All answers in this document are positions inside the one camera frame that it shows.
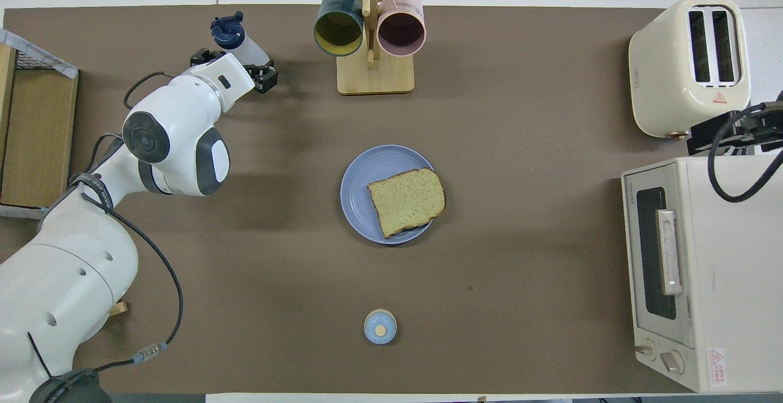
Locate slice of bread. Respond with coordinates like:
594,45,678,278
367,168,446,238

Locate translucent squeeze bottle blue cap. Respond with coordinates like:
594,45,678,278
210,12,270,67

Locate pink mug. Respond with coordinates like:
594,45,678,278
376,0,426,57

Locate dark teal mug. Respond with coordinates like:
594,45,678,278
313,0,366,57

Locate white checkered cloth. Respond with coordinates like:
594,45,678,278
0,29,79,79

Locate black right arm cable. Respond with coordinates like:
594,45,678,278
708,103,783,204

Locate white toaster oven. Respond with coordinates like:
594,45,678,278
621,155,783,393

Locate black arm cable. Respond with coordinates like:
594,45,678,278
708,103,783,204
28,72,184,379

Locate cream two-slot toaster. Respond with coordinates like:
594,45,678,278
628,0,752,141

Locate brown table mat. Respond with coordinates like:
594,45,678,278
0,4,754,394

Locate blue round plate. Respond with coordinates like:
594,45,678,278
340,144,441,246

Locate white paper piece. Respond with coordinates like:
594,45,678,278
0,204,50,220

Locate wooden shelf with wire frame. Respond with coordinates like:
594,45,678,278
0,29,79,220

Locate wooden mug tree stand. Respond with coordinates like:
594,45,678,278
309,0,429,95

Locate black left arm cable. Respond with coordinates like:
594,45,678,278
28,72,184,379

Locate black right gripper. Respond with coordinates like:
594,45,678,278
686,102,783,156

